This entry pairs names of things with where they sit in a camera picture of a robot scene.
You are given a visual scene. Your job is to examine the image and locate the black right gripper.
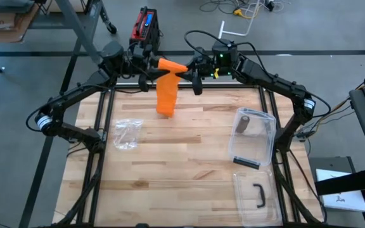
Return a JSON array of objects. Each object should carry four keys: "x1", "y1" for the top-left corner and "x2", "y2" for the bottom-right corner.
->
[{"x1": 176, "y1": 47, "x2": 206, "y2": 96}]

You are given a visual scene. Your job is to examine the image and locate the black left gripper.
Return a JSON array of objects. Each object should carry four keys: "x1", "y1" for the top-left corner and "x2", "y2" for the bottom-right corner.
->
[{"x1": 138, "y1": 44, "x2": 170, "y2": 93}]

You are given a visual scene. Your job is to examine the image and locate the orange cloth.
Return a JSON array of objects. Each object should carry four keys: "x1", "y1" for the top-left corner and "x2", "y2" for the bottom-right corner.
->
[{"x1": 155, "y1": 58, "x2": 189, "y2": 118}]

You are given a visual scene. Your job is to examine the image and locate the clear plastic bag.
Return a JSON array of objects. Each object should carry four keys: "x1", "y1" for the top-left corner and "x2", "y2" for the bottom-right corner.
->
[{"x1": 112, "y1": 118, "x2": 144, "y2": 151}]

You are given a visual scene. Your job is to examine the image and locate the beige elastic bandage roll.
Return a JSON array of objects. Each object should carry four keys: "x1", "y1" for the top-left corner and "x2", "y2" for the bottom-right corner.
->
[{"x1": 235, "y1": 115, "x2": 251, "y2": 134}]

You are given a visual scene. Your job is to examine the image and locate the red black battery box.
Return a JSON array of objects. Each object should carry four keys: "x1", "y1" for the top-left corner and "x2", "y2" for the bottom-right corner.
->
[{"x1": 129, "y1": 6, "x2": 162, "y2": 51}]

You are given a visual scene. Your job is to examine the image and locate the white L-shaped bar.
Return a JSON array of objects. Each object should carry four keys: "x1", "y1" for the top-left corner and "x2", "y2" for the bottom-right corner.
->
[{"x1": 217, "y1": 0, "x2": 262, "y2": 42}]

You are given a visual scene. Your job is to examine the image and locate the wooden workbench with casters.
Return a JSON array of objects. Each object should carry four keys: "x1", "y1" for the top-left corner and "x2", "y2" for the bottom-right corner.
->
[{"x1": 29, "y1": 0, "x2": 118, "y2": 77}]

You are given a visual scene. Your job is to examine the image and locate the clear plastic storage bin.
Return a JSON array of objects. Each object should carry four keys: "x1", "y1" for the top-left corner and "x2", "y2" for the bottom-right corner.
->
[{"x1": 228, "y1": 106, "x2": 278, "y2": 170}]

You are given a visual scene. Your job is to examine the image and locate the clear plastic bin lid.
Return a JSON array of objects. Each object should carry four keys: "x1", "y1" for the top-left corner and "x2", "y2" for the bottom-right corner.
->
[{"x1": 232, "y1": 169, "x2": 283, "y2": 227}]

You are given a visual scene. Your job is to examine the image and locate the dark grey floor box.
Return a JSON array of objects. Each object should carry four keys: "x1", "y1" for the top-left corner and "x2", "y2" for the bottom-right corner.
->
[{"x1": 308, "y1": 156, "x2": 357, "y2": 178}]

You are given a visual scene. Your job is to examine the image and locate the white paper sheet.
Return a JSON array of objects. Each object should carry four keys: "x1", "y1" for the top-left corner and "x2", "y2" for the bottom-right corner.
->
[{"x1": 315, "y1": 168, "x2": 365, "y2": 213}]

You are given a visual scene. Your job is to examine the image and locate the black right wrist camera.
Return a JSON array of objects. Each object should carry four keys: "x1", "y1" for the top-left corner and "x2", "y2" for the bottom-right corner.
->
[{"x1": 201, "y1": 56, "x2": 217, "y2": 79}]

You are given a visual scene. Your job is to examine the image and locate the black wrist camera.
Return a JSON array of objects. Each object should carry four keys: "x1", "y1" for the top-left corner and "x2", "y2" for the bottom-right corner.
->
[
  {"x1": 125, "y1": 53, "x2": 142, "y2": 75},
  {"x1": 201, "y1": 56, "x2": 217, "y2": 79}
]

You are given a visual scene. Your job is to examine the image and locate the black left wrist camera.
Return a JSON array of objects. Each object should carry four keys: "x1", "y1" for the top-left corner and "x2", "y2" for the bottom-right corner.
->
[{"x1": 125, "y1": 53, "x2": 142, "y2": 75}]

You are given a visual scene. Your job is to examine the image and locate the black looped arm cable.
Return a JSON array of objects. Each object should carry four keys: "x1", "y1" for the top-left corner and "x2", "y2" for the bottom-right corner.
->
[{"x1": 183, "y1": 29, "x2": 234, "y2": 60}]

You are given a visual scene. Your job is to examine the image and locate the tangled floor cables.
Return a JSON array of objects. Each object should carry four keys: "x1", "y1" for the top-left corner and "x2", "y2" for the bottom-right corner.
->
[{"x1": 199, "y1": 0, "x2": 285, "y2": 16}]

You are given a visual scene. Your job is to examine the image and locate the yellow coiled cable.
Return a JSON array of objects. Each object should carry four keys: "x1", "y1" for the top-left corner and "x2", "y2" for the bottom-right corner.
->
[{"x1": 233, "y1": 3, "x2": 261, "y2": 20}]

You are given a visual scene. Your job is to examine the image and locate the black strap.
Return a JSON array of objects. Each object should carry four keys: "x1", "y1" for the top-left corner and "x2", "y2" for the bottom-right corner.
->
[{"x1": 314, "y1": 167, "x2": 365, "y2": 196}]

